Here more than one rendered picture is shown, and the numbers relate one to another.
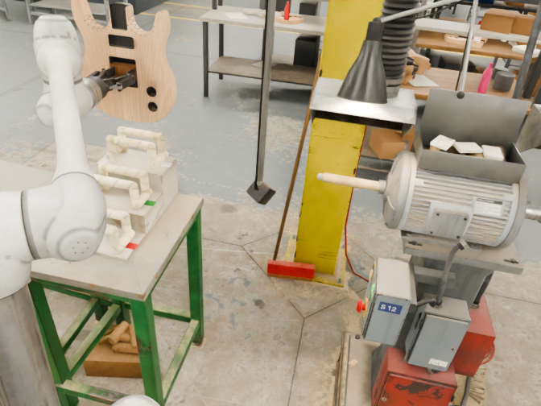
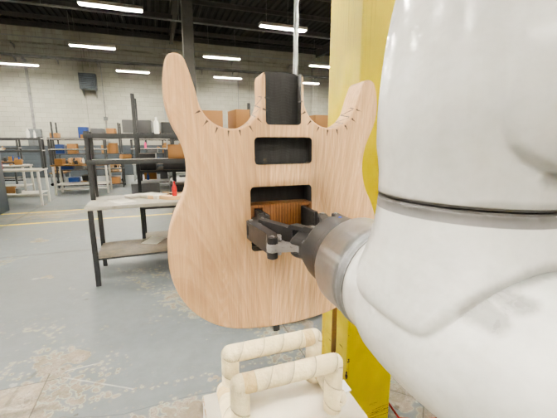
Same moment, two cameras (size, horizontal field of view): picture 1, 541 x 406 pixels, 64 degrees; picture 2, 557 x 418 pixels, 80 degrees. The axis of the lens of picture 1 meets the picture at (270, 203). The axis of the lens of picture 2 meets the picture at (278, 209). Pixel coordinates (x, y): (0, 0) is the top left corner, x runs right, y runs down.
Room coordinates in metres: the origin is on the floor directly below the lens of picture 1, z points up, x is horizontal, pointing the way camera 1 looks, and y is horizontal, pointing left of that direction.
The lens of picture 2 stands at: (1.04, 0.80, 1.57)
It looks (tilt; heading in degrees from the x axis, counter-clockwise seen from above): 12 degrees down; 331
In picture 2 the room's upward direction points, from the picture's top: straight up
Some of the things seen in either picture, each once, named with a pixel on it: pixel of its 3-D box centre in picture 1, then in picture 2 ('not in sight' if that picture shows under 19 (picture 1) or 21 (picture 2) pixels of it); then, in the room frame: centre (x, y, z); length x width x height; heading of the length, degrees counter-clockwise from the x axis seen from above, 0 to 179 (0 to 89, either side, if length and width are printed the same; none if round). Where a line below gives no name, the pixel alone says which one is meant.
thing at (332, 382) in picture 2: (152, 157); (332, 385); (1.44, 0.46, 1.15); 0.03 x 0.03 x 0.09
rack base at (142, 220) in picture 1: (121, 207); not in sight; (1.34, 0.57, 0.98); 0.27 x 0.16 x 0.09; 81
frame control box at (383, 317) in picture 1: (405, 305); not in sight; (0.94, -0.44, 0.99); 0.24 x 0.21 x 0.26; 81
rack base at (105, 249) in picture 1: (101, 239); not in sight; (1.19, 0.60, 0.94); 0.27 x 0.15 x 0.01; 81
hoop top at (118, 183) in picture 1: (111, 181); not in sight; (1.30, 0.58, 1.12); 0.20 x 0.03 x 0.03; 80
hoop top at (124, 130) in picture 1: (140, 134); (273, 344); (1.54, 0.53, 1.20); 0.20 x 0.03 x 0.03; 80
